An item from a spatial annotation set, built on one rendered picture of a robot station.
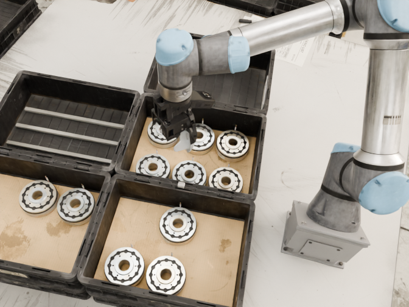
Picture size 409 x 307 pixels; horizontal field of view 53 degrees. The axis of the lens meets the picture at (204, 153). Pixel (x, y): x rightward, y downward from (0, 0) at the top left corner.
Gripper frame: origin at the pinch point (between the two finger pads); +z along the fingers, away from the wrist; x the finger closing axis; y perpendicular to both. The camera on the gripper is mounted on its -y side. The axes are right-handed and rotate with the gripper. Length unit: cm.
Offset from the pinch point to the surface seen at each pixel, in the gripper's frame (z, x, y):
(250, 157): 17.5, 5.8, -20.7
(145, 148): 16.4, -14.6, 5.4
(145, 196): 15.1, 1.1, 14.2
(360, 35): 96, -71, -192
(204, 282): 19.0, 30.1, 13.4
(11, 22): 45, -139, 15
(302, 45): 28, -33, -81
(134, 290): 8.8, 24.8, 30.2
